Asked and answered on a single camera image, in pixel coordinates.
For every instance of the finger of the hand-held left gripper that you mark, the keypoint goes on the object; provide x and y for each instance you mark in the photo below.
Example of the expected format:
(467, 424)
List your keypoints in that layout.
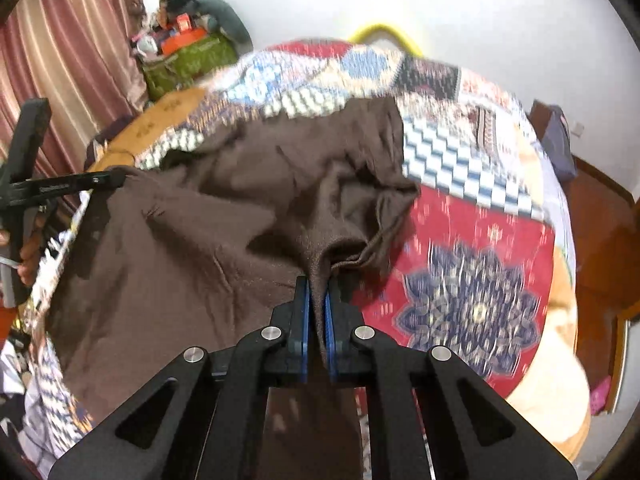
(80, 182)

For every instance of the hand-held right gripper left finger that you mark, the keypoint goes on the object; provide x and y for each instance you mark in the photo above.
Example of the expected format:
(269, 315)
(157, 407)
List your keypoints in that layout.
(301, 330)

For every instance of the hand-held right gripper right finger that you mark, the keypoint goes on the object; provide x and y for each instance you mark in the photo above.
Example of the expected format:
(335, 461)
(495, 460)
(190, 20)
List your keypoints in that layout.
(331, 340)

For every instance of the brown garment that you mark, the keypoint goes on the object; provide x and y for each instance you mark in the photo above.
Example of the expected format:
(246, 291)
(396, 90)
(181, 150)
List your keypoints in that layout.
(200, 240)

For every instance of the person's left hand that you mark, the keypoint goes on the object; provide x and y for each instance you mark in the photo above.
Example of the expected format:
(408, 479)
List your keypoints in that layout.
(30, 257)

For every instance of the mustard yellow mat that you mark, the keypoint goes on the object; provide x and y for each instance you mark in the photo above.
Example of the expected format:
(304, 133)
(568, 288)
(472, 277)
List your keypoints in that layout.
(150, 125)

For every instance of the striped pink curtain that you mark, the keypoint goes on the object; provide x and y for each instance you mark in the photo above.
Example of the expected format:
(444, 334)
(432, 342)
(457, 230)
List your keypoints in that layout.
(75, 40)

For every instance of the patchwork printed blanket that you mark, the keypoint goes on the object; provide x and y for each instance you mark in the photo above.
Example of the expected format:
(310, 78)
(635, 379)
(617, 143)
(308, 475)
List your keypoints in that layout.
(450, 240)

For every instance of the green storage bag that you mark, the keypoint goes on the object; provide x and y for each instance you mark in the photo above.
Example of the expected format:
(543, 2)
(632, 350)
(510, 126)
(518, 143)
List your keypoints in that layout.
(190, 65)

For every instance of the orange box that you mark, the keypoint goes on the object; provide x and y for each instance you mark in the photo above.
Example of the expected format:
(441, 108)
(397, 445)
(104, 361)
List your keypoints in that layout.
(182, 41)

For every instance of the small red box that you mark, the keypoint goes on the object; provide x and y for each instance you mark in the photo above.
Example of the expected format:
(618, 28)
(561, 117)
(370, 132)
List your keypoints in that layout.
(183, 23)

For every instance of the orange printed bed sheet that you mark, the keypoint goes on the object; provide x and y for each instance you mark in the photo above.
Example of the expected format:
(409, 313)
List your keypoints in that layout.
(560, 370)

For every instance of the pink slipper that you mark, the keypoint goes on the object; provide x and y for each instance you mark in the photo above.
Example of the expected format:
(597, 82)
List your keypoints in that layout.
(600, 396)

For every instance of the grey backpack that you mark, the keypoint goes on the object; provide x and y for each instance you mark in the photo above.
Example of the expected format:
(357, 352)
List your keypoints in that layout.
(557, 135)

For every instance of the yellow foam tube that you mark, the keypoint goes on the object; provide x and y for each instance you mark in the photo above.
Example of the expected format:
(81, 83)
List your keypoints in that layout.
(385, 30)

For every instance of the white wall socket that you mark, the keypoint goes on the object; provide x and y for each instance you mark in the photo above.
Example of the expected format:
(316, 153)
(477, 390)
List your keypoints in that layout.
(577, 128)

